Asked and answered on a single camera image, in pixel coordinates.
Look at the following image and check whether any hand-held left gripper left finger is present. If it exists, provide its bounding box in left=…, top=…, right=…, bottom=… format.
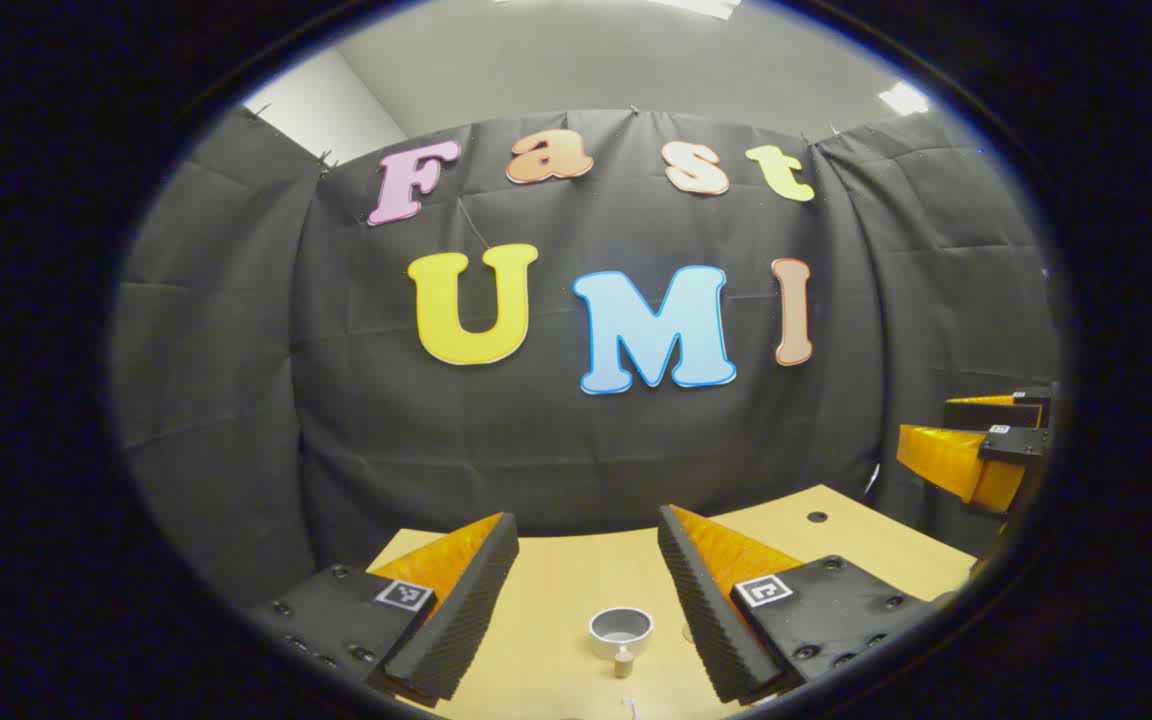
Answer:
left=246, top=512, right=520, bottom=706

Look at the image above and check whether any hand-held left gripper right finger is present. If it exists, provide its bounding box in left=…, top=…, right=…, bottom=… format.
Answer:
left=658, top=504, right=937, bottom=706

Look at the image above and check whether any white cup with wooden handle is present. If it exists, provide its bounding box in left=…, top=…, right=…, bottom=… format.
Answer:
left=588, top=606, right=655, bottom=681

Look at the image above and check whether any light wooden desktop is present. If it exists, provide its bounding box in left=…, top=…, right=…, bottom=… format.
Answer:
left=366, top=485, right=979, bottom=720

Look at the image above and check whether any black backdrop cloth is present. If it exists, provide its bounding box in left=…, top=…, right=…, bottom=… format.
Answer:
left=111, top=105, right=1062, bottom=611

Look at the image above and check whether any ceiling light panel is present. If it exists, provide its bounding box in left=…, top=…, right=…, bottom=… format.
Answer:
left=878, top=82, right=931, bottom=116
left=636, top=0, right=742, bottom=19

